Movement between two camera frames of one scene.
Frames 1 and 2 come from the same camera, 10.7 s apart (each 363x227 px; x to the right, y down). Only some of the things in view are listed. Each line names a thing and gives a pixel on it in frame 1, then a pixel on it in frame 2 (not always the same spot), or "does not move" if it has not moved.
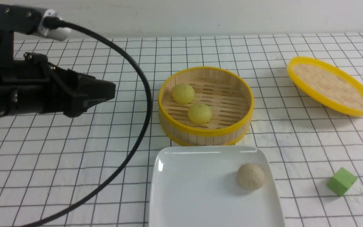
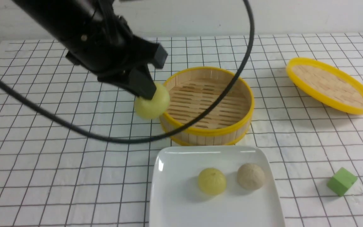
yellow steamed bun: [183, 93] → [147, 108]
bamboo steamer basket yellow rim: [205, 106] does not move
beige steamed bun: [250, 177] does not move
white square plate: [213, 186] does not move
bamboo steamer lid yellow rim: [330, 87] does not move
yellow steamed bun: [199, 113] → [211, 181]
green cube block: [341, 181] does not move
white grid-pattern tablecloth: [33, 167] does not move
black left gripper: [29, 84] → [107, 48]
